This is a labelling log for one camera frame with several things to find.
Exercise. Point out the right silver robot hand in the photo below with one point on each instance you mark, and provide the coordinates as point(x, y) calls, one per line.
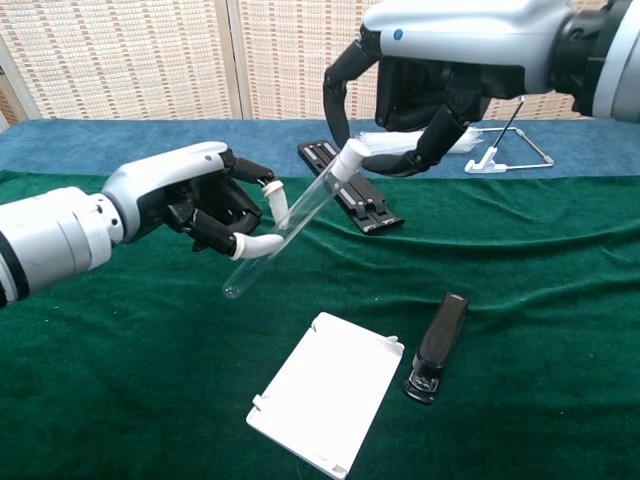
point(460, 30)

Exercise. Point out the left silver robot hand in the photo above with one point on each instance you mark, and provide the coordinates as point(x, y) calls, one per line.
point(160, 180)

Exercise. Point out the clear glass test tube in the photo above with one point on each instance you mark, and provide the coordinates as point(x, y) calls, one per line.
point(310, 200)

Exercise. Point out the small white cap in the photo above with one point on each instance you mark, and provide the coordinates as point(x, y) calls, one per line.
point(350, 155)

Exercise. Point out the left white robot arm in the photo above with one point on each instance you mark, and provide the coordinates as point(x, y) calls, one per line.
point(45, 240)

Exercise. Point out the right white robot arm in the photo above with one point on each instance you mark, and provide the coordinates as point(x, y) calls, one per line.
point(615, 55)

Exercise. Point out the blue table cloth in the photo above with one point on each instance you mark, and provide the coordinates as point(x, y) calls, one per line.
point(75, 145)

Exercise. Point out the bundle of clear plastic straws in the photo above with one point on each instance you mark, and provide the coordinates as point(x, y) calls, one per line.
point(472, 140)

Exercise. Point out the woven bamboo folding screen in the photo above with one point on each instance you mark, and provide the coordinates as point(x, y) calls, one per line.
point(150, 55)

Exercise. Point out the green velvet cloth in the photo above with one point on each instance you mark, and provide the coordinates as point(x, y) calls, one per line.
point(150, 375)

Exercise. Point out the black folding laptop stand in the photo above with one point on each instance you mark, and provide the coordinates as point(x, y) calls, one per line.
point(370, 210)

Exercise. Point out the white flat plastic board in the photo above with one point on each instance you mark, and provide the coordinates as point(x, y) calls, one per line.
point(325, 395)

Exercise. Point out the black stapler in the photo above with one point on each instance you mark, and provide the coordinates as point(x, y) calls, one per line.
point(440, 340)

